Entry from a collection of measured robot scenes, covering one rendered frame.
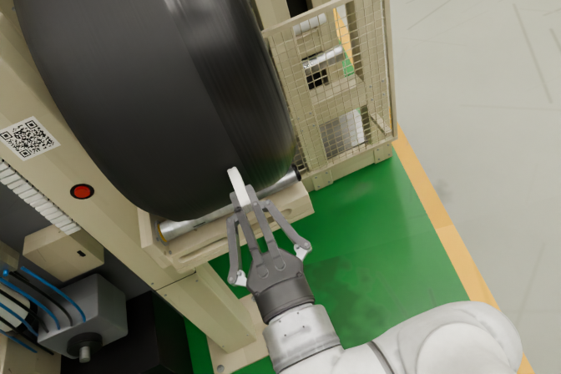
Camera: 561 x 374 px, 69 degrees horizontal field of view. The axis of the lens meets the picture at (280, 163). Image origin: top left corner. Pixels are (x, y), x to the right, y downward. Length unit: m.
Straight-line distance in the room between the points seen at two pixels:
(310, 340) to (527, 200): 1.59
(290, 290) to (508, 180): 1.62
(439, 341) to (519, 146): 1.76
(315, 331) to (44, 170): 0.61
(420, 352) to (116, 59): 0.50
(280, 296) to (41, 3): 0.49
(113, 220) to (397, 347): 0.70
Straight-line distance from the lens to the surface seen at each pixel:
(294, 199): 0.94
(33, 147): 0.87
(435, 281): 1.77
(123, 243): 1.08
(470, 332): 0.52
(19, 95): 0.81
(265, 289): 0.55
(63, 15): 0.62
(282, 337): 0.53
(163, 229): 0.96
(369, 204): 1.95
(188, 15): 0.58
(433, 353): 0.50
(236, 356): 1.77
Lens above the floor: 1.61
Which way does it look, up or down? 47 degrees down
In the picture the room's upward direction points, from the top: 21 degrees counter-clockwise
